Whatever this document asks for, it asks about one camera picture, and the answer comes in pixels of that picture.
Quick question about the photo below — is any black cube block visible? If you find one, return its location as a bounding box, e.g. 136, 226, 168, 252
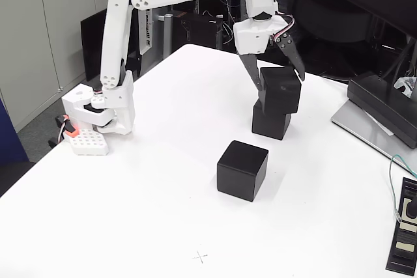
251, 98, 293, 141
259, 66, 302, 115
216, 140, 270, 202

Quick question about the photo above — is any plastic wrapped bin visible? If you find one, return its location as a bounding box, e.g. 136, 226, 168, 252
272, 0, 300, 47

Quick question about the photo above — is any grey metal post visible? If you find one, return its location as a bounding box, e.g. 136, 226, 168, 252
159, 13, 173, 57

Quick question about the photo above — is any crumpled white plastic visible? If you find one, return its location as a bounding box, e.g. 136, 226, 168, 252
394, 76, 417, 98

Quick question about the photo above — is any black office chair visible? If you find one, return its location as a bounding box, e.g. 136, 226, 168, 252
291, 0, 379, 74

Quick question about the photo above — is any orange table clamp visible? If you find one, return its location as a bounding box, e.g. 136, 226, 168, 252
61, 114, 80, 139

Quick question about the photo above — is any grey wall cabinet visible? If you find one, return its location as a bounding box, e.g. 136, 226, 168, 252
0, 0, 134, 132

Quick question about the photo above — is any blue partition panel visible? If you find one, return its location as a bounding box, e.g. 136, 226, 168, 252
0, 98, 30, 165

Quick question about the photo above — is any pink white arm cable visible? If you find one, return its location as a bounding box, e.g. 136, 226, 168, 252
272, 14, 296, 43

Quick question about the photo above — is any black dock box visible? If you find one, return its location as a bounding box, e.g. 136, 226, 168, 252
347, 71, 417, 148

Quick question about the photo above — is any silver monitor stand base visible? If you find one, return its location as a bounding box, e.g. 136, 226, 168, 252
330, 98, 417, 174

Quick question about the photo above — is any black equipment box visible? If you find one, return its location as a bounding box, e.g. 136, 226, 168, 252
171, 13, 225, 50

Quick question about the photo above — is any green cable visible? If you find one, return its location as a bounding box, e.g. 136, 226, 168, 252
388, 154, 417, 222

